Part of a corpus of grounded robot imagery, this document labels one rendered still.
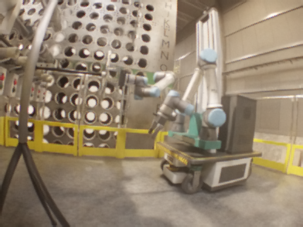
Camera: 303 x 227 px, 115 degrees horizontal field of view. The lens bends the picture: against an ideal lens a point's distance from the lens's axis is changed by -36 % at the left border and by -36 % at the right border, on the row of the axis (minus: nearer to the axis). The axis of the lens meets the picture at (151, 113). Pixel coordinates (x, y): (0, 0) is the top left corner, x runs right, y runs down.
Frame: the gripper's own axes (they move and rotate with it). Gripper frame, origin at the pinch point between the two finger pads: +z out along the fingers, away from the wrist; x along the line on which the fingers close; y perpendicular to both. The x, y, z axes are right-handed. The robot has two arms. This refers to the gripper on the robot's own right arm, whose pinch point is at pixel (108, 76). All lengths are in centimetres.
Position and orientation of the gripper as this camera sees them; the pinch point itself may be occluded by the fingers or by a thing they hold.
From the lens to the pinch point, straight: 118.3
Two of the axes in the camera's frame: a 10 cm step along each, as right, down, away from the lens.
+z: -9.2, -1.0, -3.8
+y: 3.4, 2.9, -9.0
